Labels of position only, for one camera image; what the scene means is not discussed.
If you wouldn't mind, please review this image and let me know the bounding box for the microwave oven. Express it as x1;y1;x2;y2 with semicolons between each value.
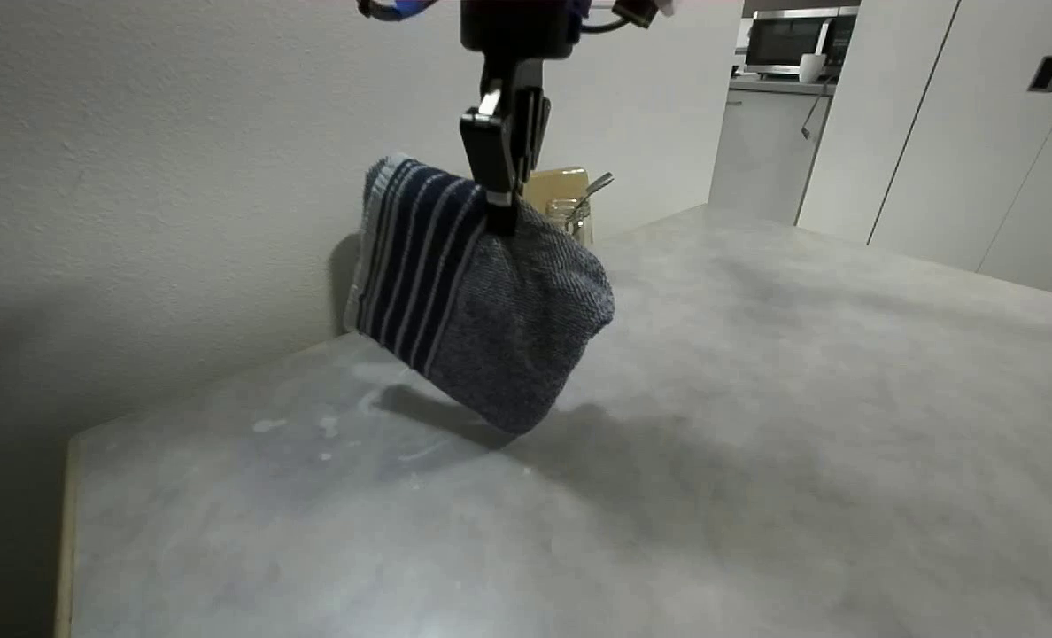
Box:
742;5;862;85

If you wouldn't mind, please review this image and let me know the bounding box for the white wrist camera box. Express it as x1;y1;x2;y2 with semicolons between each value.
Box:
581;0;677;33

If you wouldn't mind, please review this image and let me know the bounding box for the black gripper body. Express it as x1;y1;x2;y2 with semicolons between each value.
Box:
456;0;581;63

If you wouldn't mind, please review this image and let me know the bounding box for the white counter cabinet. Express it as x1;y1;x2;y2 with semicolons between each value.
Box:
707;73;836;228

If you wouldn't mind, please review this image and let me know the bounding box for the blue grey striped towel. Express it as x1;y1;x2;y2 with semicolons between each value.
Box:
349;154;620;436

